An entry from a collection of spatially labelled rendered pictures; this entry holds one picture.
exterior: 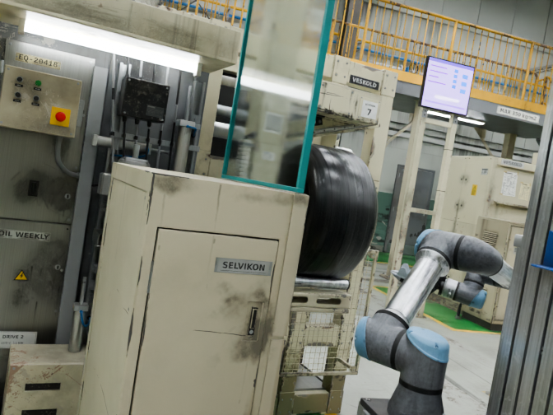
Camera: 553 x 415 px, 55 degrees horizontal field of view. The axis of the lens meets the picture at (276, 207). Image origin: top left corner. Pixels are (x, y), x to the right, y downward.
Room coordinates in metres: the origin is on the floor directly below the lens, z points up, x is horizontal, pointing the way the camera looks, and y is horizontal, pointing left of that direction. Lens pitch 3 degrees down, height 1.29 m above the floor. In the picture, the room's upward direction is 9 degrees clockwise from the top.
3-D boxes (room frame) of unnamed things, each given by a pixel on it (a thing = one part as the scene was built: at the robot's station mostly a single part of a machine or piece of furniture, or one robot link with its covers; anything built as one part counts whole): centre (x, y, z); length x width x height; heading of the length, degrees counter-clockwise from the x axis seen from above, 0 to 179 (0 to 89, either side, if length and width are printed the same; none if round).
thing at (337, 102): (2.62, -0.11, 1.71); 0.61 x 0.25 x 0.15; 117
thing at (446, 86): (5.92, -1.64, 2.60); 0.60 x 0.05 x 0.55; 107
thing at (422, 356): (1.42, -0.46, 0.88); 0.13 x 0.12 x 0.14; 51
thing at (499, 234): (6.28, -2.93, 0.62); 0.91 x 0.58 x 1.25; 107
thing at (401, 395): (1.42, -0.46, 0.77); 0.15 x 0.15 x 0.10
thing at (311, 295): (2.17, -0.19, 0.84); 0.36 x 0.09 x 0.06; 117
